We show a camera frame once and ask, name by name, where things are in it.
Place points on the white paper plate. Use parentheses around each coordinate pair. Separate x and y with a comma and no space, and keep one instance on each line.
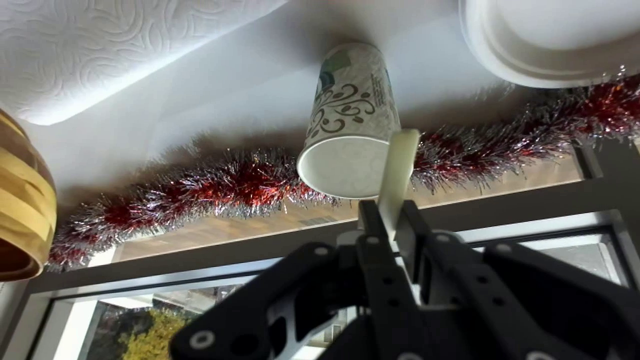
(553,42)

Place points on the patterned paper coffee cup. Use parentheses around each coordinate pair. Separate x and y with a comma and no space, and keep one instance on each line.
(351,124)

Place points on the wooden bowl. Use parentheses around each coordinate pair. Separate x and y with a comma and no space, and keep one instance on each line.
(28,210)

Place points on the red silver tinsel garland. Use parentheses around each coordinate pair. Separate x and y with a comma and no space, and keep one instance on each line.
(257,181)

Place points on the white paper towel near cup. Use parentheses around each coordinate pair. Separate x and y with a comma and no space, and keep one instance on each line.
(65,57)

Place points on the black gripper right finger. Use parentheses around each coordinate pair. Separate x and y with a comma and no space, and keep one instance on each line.
(526,301)

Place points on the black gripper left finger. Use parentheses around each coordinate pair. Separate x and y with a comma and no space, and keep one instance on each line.
(278,311)

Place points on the white plastic spoon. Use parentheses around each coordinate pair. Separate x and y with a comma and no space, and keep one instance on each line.
(396,176)

